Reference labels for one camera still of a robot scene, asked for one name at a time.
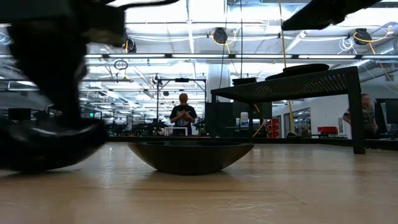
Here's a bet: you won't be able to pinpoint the yellow hanging cable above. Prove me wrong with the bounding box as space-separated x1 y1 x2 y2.
278 0 295 133

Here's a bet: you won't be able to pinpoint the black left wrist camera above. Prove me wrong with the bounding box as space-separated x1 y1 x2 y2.
83 5 127 47

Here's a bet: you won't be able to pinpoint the person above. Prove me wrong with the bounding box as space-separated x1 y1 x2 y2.
341 93 379 140
169 92 198 137

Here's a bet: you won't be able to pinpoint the black monitor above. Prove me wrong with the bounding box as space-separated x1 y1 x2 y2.
374 98 398 134

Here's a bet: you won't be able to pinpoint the black cable reel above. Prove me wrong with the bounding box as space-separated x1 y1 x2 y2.
123 37 138 54
212 27 229 45
354 27 373 46

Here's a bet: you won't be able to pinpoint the black perforated metal shelf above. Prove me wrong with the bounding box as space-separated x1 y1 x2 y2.
210 65 367 155

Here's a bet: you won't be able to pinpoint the red storage bin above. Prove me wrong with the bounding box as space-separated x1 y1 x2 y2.
317 126 338 135

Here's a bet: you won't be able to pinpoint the black background rig frame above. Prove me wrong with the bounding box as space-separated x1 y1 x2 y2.
156 77 208 138

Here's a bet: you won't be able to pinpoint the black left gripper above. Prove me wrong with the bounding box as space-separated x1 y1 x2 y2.
0 0 88 127

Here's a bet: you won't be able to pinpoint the black cabinet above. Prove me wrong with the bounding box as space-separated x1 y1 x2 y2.
204 101 273 138

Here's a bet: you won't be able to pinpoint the red shelf items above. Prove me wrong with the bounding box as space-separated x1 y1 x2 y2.
266 118 280 139

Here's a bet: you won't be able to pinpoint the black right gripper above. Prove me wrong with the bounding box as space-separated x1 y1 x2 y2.
281 0 382 31

